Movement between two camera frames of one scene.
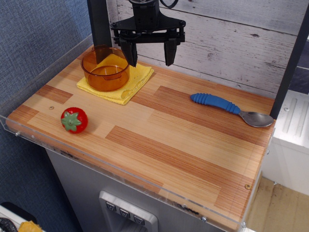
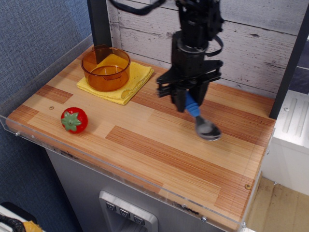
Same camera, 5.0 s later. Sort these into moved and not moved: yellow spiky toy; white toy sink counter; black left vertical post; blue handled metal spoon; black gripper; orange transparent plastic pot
Moved: black gripper; blue handled metal spoon
Not moved: white toy sink counter; black left vertical post; orange transparent plastic pot; yellow spiky toy
